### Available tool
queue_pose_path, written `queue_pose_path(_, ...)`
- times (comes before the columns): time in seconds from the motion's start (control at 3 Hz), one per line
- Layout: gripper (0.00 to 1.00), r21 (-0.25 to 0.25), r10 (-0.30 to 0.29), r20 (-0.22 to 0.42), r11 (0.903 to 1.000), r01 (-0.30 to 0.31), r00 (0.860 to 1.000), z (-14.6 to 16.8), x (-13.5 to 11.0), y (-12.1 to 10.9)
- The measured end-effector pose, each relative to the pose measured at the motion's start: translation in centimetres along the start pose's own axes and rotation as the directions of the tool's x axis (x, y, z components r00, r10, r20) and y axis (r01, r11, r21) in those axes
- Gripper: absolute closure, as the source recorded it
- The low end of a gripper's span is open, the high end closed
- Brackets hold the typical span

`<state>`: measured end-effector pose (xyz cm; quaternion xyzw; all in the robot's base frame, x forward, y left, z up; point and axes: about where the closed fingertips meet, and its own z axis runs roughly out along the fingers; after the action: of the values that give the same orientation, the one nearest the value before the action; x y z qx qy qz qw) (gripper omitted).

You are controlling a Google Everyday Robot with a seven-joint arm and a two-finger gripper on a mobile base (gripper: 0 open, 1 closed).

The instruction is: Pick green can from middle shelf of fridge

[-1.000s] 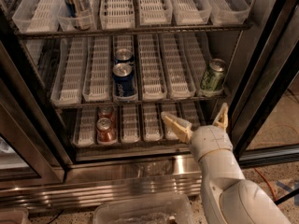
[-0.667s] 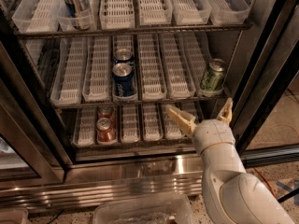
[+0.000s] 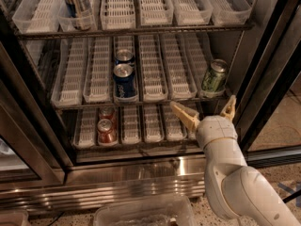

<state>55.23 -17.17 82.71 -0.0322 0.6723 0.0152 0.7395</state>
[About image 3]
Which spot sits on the clear plastic bin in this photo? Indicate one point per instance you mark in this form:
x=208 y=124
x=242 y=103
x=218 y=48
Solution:
x=152 y=211

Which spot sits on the black stand leg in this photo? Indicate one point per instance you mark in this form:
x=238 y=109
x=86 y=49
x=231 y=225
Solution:
x=292 y=197

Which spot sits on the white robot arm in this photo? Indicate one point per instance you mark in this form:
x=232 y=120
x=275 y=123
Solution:
x=233 y=188

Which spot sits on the rear blue pepsi can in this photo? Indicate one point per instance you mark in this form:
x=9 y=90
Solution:
x=124 y=56

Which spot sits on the blue pepsi can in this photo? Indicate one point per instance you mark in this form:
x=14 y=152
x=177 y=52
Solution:
x=124 y=77
x=124 y=56

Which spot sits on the fridge glass door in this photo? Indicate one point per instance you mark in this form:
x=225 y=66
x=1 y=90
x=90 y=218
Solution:
x=268 y=66

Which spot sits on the front red soda can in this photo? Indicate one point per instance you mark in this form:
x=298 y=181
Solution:
x=106 y=132

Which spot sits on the green soda can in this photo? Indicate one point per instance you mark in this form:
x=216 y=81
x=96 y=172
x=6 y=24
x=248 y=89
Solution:
x=215 y=76

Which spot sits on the front blue pepsi can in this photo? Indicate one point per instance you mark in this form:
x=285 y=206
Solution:
x=124 y=77

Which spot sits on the rear red soda can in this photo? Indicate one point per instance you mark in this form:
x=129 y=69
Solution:
x=108 y=113

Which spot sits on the stainless steel fridge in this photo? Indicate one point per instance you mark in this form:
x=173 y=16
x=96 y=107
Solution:
x=86 y=88

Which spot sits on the red soda can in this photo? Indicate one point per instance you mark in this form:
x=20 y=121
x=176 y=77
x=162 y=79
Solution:
x=106 y=132
x=108 y=113

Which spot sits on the tall silver blue can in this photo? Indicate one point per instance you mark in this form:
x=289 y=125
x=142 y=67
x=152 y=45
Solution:
x=80 y=12

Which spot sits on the clear container corner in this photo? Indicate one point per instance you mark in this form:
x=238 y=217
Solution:
x=14 y=218

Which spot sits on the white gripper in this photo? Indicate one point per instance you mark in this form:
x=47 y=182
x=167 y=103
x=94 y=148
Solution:
x=216 y=130

